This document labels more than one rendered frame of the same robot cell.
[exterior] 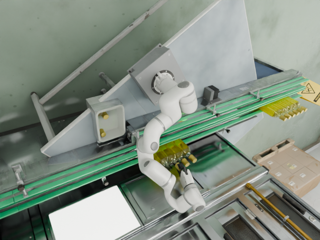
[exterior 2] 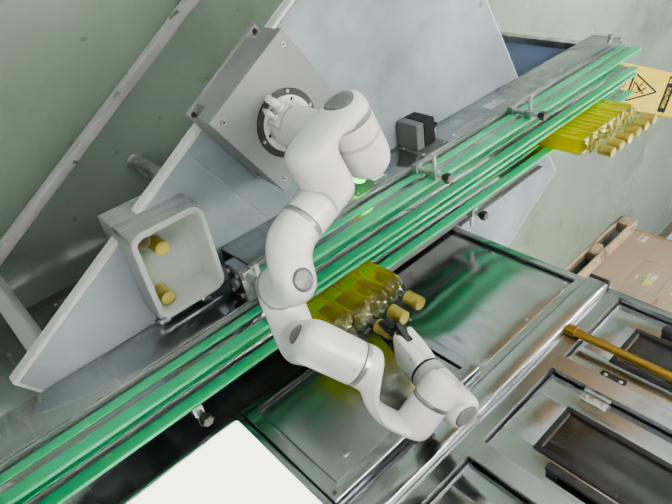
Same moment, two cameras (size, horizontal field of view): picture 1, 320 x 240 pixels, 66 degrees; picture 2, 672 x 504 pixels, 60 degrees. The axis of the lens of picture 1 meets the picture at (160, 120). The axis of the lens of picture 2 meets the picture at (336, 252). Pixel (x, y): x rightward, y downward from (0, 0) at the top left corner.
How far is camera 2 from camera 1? 0.19 m
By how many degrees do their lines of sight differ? 2
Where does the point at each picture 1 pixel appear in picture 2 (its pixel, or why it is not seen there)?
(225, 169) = (501, 309)
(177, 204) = (406, 420)
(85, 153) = (133, 357)
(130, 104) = (218, 202)
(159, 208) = (361, 448)
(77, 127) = (93, 294)
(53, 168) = (54, 417)
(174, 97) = (323, 137)
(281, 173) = not seen: hidden behind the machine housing
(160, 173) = (339, 348)
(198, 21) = not seen: outside the picture
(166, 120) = (318, 205)
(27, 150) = not seen: outside the picture
